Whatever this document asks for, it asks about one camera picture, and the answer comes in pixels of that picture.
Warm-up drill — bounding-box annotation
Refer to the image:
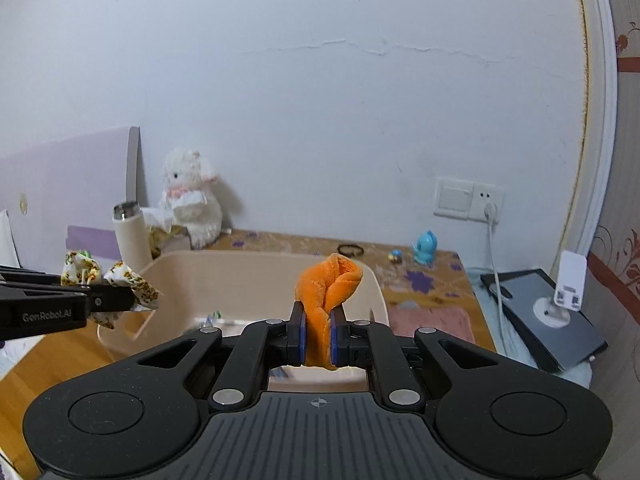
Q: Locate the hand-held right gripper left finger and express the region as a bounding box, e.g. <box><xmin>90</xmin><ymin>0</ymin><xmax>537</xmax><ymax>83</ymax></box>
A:
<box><xmin>135</xmin><ymin>301</ymin><xmax>307</xmax><ymax>411</ymax></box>

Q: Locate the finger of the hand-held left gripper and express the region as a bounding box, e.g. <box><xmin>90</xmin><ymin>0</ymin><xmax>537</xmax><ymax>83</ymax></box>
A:
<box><xmin>0</xmin><ymin>265</ymin><xmax>65</xmax><ymax>288</ymax></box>
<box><xmin>86</xmin><ymin>287</ymin><xmax>137</xmax><ymax>322</ymax></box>

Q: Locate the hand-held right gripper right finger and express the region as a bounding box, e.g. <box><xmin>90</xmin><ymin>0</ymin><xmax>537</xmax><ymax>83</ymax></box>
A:
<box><xmin>329</xmin><ymin>306</ymin><xmax>502</xmax><ymax>411</ymax></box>

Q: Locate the floral print cloth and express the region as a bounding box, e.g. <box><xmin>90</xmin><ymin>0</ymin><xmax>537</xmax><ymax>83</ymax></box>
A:
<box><xmin>61</xmin><ymin>249</ymin><xmax>161</xmax><ymax>330</ymax></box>

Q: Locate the orange plush cloth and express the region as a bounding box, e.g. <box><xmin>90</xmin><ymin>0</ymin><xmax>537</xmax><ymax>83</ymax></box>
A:
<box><xmin>294</xmin><ymin>253</ymin><xmax>364</xmax><ymax>372</ymax></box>

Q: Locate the beige plastic storage bin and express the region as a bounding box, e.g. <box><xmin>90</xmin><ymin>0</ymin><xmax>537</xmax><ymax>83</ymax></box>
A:
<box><xmin>96</xmin><ymin>251</ymin><xmax>391</xmax><ymax>394</ymax></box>

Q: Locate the white paper sheet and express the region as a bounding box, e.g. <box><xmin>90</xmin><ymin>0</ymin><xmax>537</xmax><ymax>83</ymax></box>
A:
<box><xmin>0</xmin><ymin>209</ymin><xmax>22</xmax><ymax>271</ymax></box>

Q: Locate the beige thermos bottle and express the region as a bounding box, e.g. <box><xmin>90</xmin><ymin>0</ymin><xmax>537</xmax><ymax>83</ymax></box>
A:
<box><xmin>112</xmin><ymin>201</ymin><xmax>153</xmax><ymax>274</ymax></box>

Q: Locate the tissue pack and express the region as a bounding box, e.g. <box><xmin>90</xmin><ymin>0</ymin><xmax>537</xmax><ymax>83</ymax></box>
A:
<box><xmin>142</xmin><ymin>206</ymin><xmax>193</xmax><ymax>259</ymax></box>

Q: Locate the pink towel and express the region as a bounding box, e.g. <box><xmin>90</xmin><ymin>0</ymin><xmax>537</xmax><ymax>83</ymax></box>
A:
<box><xmin>387</xmin><ymin>305</ymin><xmax>497</xmax><ymax>353</ymax></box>

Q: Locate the purple bed headboard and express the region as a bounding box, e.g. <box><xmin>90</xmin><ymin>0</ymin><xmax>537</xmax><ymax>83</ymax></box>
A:
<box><xmin>0</xmin><ymin>126</ymin><xmax>142</xmax><ymax>281</ymax></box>

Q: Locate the blue bird figurine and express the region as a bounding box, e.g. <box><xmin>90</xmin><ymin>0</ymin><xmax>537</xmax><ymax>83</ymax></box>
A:
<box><xmin>411</xmin><ymin>230</ymin><xmax>438</xmax><ymax>266</ymax></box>

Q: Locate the white plush sheep toy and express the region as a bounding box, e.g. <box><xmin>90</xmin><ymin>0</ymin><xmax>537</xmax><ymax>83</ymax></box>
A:
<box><xmin>159</xmin><ymin>147</ymin><xmax>223</xmax><ymax>250</ymax></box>

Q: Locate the dark grey laptop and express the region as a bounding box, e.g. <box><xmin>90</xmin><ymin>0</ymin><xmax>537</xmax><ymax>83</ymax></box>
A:
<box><xmin>480</xmin><ymin>268</ymin><xmax>609</xmax><ymax>373</ymax></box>

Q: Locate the white phone stand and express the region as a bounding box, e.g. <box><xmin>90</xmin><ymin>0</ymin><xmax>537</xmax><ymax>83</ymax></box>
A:
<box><xmin>532</xmin><ymin>250</ymin><xmax>587</xmax><ymax>330</ymax></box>

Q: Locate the white power cable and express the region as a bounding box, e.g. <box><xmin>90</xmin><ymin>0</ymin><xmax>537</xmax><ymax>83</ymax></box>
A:
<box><xmin>483</xmin><ymin>220</ymin><xmax>523</xmax><ymax>361</ymax></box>

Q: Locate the white wall switch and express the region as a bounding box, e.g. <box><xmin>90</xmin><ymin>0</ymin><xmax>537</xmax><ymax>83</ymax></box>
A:
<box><xmin>433</xmin><ymin>176</ymin><xmax>473</xmax><ymax>221</ymax></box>

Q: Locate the white wall socket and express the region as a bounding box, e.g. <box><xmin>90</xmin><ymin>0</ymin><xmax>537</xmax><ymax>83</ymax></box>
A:
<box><xmin>467</xmin><ymin>182</ymin><xmax>506</xmax><ymax>225</ymax></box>

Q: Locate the white door frame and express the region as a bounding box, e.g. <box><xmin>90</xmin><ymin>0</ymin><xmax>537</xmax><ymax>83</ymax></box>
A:
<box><xmin>559</xmin><ymin>0</ymin><xmax>622</xmax><ymax>281</ymax></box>

